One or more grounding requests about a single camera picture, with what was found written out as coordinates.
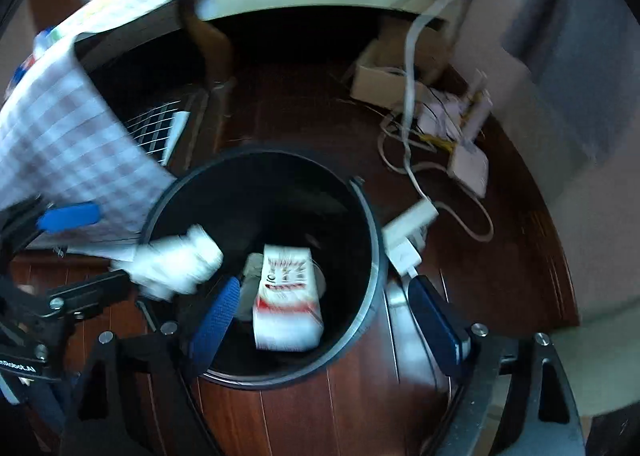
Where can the wooden table leg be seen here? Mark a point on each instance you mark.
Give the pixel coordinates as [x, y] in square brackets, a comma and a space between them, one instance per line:
[213, 46]

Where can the white wifi router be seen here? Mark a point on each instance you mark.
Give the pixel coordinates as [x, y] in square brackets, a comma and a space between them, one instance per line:
[452, 123]

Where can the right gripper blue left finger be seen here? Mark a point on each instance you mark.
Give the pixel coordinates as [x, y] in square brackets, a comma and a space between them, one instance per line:
[214, 325]

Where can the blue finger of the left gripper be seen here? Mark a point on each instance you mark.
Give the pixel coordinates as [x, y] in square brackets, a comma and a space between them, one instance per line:
[58, 219]
[90, 297]

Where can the red paper cup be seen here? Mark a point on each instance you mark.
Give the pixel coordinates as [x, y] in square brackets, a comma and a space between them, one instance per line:
[250, 280]

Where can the grey curtain right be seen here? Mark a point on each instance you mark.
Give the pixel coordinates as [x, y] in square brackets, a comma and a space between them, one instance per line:
[583, 56]

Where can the cardboard box under bed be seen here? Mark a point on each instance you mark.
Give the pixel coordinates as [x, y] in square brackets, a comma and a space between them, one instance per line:
[380, 70]

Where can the black plastic trash bucket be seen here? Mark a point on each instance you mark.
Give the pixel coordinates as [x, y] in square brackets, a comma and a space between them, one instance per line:
[252, 197]

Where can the purple checkered tablecloth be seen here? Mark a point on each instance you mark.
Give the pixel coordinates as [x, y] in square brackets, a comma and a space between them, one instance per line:
[60, 141]

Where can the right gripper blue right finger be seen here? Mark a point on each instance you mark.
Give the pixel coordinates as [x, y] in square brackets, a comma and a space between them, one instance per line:
[443, 331]

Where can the clear plastic wrap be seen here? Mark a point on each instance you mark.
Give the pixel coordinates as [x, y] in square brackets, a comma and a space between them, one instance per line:
[173, 265]

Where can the white power strip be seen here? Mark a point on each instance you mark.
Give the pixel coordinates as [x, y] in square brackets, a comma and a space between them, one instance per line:
[405, 237]

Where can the red white paper box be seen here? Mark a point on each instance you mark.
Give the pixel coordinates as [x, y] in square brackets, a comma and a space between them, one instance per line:
[286, 312]

